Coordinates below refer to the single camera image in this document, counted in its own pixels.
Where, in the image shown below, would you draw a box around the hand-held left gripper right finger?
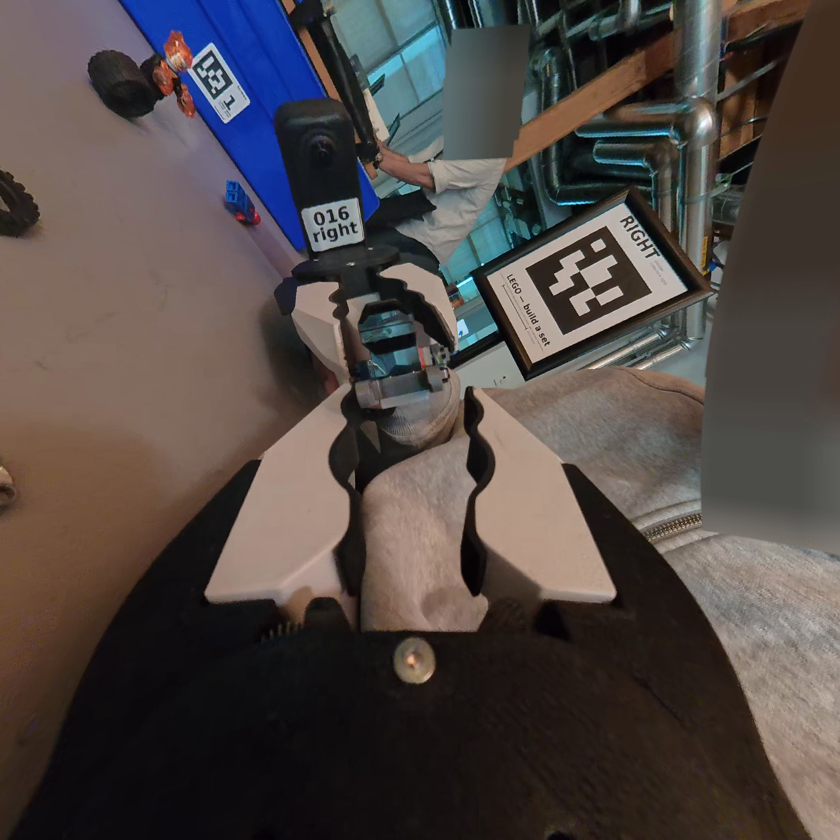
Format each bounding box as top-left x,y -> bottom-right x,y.
461,386 -> 618,605

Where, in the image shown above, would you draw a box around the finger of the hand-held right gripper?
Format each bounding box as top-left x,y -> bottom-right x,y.
381,261 -> 459,355
291,277 -> 352,391

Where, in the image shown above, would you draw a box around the blue storage bin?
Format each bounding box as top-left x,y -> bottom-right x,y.
118,0 -> 385,253

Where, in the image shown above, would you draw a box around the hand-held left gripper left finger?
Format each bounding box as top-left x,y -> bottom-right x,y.
205,386 -> 363,602

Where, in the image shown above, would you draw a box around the orange flame lego minifigure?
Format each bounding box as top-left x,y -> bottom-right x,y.
141,29 -> 198,120

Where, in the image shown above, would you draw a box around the thick black lego tire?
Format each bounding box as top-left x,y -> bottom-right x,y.
87,49 -> 158,120

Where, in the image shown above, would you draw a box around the knobby black lego wheel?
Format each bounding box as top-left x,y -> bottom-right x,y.
0,169 -> 40,238

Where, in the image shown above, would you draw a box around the silver ventilation ducts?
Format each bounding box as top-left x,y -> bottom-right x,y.
518,0 -> 815,211

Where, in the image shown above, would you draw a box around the wooden beam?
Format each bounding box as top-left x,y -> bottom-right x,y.
505,0 -> 811,173

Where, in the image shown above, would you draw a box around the grey zip hoodie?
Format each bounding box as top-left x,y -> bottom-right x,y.
489,366 -> 840,840

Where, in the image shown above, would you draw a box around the grey and black lego model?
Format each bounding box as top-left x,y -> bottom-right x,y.
348,305 -> 455,413

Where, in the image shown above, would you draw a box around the framed marker sign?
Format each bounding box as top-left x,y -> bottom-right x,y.
470,185 -> 715,383

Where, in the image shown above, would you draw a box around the small blue lego piece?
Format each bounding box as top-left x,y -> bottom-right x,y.
223,179 -> 262,227

